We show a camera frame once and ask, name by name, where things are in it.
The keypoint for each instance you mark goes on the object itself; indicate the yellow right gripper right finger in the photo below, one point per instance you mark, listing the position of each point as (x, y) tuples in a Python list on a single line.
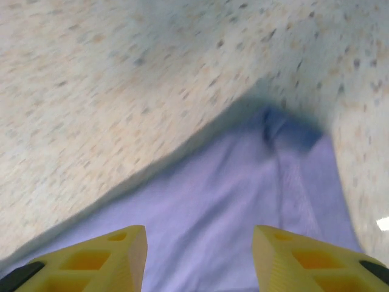
[(304, 267)]

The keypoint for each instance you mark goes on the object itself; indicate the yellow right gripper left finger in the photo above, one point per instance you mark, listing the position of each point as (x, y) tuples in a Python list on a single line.
[(91, 267)]

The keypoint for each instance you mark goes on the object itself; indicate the purple printed t-shirt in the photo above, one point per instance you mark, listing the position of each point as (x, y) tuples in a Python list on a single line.
[(212, 197)]

